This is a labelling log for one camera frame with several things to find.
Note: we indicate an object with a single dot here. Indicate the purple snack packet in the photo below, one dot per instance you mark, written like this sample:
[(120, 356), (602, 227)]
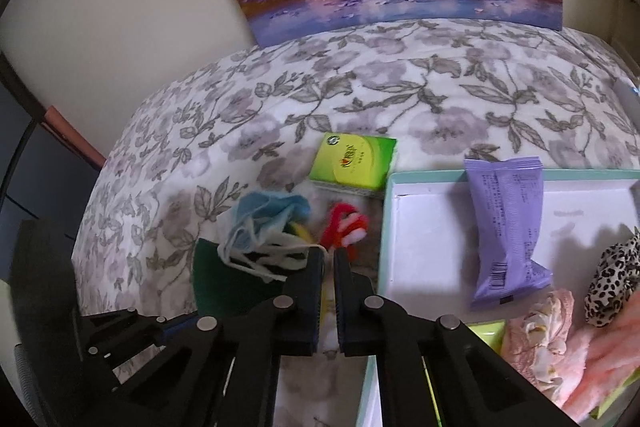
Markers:
[(505, 227)]

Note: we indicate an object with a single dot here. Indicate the blue face mask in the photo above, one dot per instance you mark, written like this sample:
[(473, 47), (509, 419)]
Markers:
[(270, 212)]

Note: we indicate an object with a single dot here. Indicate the yellow pipe cleaner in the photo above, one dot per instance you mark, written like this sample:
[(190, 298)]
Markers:
[(304, 234)]

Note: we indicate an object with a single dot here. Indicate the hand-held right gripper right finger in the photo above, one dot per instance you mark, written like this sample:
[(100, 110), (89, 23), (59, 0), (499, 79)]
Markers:
[(341, 297)]

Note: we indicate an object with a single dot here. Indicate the white box with teal rim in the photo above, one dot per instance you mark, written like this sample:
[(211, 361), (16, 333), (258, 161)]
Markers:
[(425, 227)]

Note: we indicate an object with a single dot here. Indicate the dark green felt sheet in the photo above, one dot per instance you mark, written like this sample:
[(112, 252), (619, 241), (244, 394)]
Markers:
[(220, 287)]

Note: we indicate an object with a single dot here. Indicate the grey floral blanket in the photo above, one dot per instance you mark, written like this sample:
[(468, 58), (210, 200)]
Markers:
[(400, 72)]

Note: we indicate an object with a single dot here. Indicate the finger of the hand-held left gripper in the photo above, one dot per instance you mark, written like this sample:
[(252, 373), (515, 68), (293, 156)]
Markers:
[(132, 364), (150, 324)]

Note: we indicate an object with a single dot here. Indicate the reddish wooden bed frame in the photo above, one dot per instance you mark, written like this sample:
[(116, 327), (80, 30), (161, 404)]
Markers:
[(75, 137)]

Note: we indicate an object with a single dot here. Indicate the pink lace scrunchie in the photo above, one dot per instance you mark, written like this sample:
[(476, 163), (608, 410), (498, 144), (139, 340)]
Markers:
[(540, 337)]

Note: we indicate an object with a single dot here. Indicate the pink fluffy cloth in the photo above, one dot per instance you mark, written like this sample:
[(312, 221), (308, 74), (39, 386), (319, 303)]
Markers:
[(600, 357)]

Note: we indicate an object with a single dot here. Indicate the leopard print scrunchie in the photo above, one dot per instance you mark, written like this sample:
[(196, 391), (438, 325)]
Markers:
[(612, 282)]

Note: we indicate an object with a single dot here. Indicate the white power strip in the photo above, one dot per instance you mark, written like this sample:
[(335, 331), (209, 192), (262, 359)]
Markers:
[(629, 99)]

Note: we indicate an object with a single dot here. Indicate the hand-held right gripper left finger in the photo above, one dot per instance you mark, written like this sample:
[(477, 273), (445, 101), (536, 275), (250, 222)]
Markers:
[(316, 297)]

